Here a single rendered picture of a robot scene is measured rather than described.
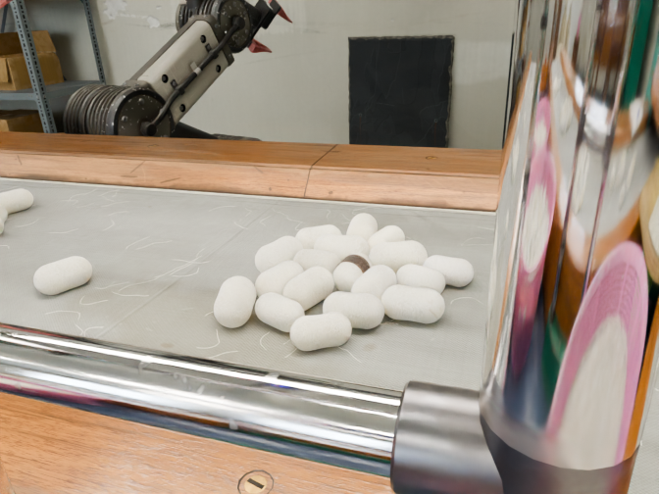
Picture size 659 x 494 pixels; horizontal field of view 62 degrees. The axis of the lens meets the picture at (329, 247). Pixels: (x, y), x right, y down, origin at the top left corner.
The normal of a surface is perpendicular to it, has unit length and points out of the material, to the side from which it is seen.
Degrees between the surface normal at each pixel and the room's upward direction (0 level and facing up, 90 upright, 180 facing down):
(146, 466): 0
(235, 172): 45
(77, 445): 0
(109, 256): 0
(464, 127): 89
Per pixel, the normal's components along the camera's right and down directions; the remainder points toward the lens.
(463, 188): -0.25, -0.35
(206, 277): -0.04, -0.91
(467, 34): -0.37, 0.41
